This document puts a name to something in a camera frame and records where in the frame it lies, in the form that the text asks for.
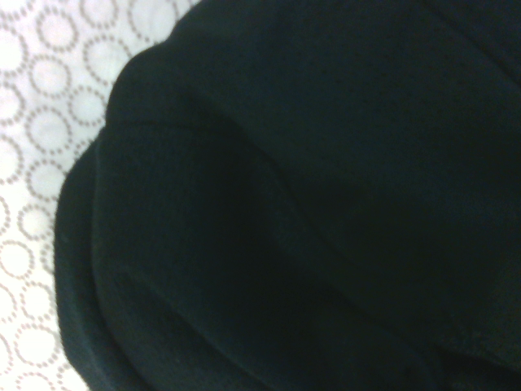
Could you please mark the white circle-patterned duvet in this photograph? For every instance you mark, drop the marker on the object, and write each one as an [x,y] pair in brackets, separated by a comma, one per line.
[40,122]

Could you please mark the black garment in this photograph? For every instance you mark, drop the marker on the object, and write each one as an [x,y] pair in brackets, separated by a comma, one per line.
[305,203]

